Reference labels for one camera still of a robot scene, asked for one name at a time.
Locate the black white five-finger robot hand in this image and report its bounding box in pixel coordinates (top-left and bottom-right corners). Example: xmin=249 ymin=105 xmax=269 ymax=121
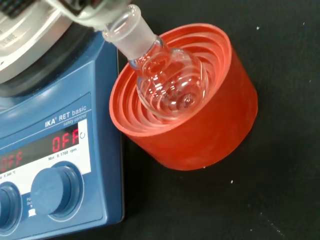
xmin=44 ymin=0 xmax=131 ymax=32

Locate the orange ribbed flask holder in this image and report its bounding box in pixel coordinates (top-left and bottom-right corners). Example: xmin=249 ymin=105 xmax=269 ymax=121
xmin=108 ymin=22 xmax=259 ymax=172

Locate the blue-base heater with steel plate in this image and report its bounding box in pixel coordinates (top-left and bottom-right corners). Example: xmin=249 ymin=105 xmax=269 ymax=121
xmin=0 ymin=0 xmax=125 ymax=237

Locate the black bench cloth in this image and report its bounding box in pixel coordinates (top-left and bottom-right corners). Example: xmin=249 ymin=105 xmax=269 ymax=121
xmin=0 ymin=0 xmax=320 ymax=240

